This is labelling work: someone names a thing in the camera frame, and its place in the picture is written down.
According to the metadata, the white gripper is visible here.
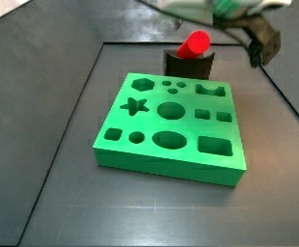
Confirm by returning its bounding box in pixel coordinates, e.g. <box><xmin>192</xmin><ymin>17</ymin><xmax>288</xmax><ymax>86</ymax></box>
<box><xmin>157</xmin><ymin>0</ymin><xmax>292</xmax><ymax>26</ymax></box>

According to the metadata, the red cylinder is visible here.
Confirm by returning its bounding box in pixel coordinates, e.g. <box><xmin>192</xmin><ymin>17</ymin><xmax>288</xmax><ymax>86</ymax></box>
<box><xmin>176</xmin><ymin>30</ymin><xmax>209</xmax><ymax>59</ymax></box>

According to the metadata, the black curved cradle stand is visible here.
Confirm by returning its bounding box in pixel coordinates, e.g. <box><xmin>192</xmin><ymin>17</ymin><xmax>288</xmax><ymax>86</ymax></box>
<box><xmin>164</xmin><ymin>50</ymin><xmax>215</xmax><ymax>80</ymax></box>

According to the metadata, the green foam shape-sorter block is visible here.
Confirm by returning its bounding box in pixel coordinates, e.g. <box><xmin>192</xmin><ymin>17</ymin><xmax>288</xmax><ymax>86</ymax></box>
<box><xmin>93</xmin><ymin>73</ymin><xmax>247</xmax><ymax>186</ymax></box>

